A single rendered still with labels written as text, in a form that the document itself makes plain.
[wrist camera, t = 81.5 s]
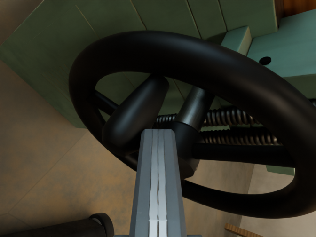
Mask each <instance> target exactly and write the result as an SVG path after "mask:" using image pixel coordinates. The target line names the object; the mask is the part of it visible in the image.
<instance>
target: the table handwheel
mask: <svg viewBox="0 0 316 237"><path fill-rule="evenodd" d="M117 72H143V73H150V74H153V73H154V74H159V75H162V76H164V77H168V78H172V79H176V80H179V81H182V82H185V83H188V84H191V85H193V87H192V89H191V90H190V92H189V94H188V96H187V98H186V100H185V102H184V103H183V105H182V107H181V109H180V111H179V113H178V115H177V116H176V118H175V120H174V121H169V122H165V123H163V124H162V125H161V126H160V128H159V129H172V130H173V131H174V132H175V140H176V148H177V156H178V164H179V172H180V180H181V188H182V197H184V198H187V199H189V200H191V201H194V202H197V203H199V204H202V205H205V206H208V207H211V208H214V209H217V210H221V211H224V212H228V213H233V214H237V215H242V216H248V217H255V218H264V219H282V218H292V217H298V216H303V215H306V214H309V213H312V212H314V211H316V107H315V106H314V105H313V104H312V103H311V102H310V100H309V99H308V98H307V97H306V96H304V95H303V94H302V93H301V92H300V91H299V90H297V89H296V88H295V87H294V86H293V85H291V84H290V83H289V82H287V81H286V80H285V79H283V78H282V77H280V76H279V75H277V74H276V73H274V72H273V71H272V70H270V69H269V68H267V67H265V66H263V65H262V64H260V63H258V62H256V61H255V60H253V59H251V58H249V57H247V56H245V55H243V54H241V53H238V52H236V51H234V50H231V49H229V48H227V47H224V46H221V45H218V44H215V43H213V42H210V41H207V40H204V39H199V38H196V37H192V36H188V35H183V34H179V33H173V32H163V31H128V32H120V33H116V34H113V35H109V36H107V37H104V38H101V39H99V40H97V41H95V42H93V43H91V44H90V45H88V46H87V47H86V48H85V49H84V50H83V51H81V52H80V54H79V55H78V56H77V57H76V59H75V60H74V62H73V64H72V67H71V69H70V73H69V82H68V87H69V94H70V98H71V101H72V104H73V106H74V109H75V111H76V113H77V114H78V116H79V118H80V119H81V121H82V122H83V124H84V125H85V127H86V128H87V129H88V130H89V132H90V133H91V134H92V135H93V136H94V137H95V138H96V139H97V141H98V142H99V143H100V144H102V145H103V143H102V128H103V126H104V125H105V123H106V121H105V120H104V118H103V116H102V115H101V113H100V111H99V109H100V110H102V111H103V112H105V113H107V114H108V115H110V116H111V115H112V113H113V112H114V111H115V109H116V108H117V107H118V106H119V105H118V104H116V103H115V102H113V101H112V100H110V99H109V98H107V97H106V96H104V95H103V94H101V93H100V92H98V91H97V90H95V86H96V84H97V82H98V81H99V80H100V79H101V78H103V77H104V76H107V75H109V74H113V73H117ZM215 96H218V97H220V98H222V99H224V100H226V101H227V102H229V103H231V104H233V105H235V106H236V107H238V108H239V109H241V110H242V111H244V112H246V113H247V114H248V115H250V116H251V117H253V118H254V119H255V120H257V121H258V122H259V123H261V124H262V125H263V126H264V127H266V128H267V129H268V130H269V131H270V132H271V133H272V134H273V135H274V136H275V137H276V138H277V139H278V140H279V141H280V142H281V143H282V144H283V145H229V144H211V143H205V141H204V139H203V138H202V136H201V135H200V130H201V128H202V126H203V123H204V121H205V119H206V116H207V113H208V111H209V109H210V107H211V105H212V102H213V100H214V98H215ZM103 146H104V145H103ZM104 147H105V146H104ZM105 148H106V147H105ZM106 149H107V148H106ZM107 150H108V149H107ZM108 151H109V152H110V153H112V154H113V155H114V156H115V157H117V158H118V159H119V160H120V161H122V162H123V163H124V164H126V165H127V166H128V167H130V168H131V169H133V170H134V171H136V172H137V164H138V156H139V154H138V153H137V152H134V153H132V154H129V155H127V156H125V157H122V156H119V155H116V154H114V153H113V152H111V151H110V150H108ZM199 160H216V161H231V162H243V163H251V164H260V165H269V166H281V167H290V168H295V176H294V178H293V180H292V182H291V183H290V184H288V185H287V186H286V187H284V188H282V189H280V190H277V191H273V192H269V193H263V194H239V193H231V192H225V191H221V190H215V189H211V188H208V187H205V186H201V185H198V184H195V183H193V182H190V181H187V180H185V179H186V178H189V177H192V176H193V175H194V172H195V170H196V168H197V165H198V162H199Z"/></svg>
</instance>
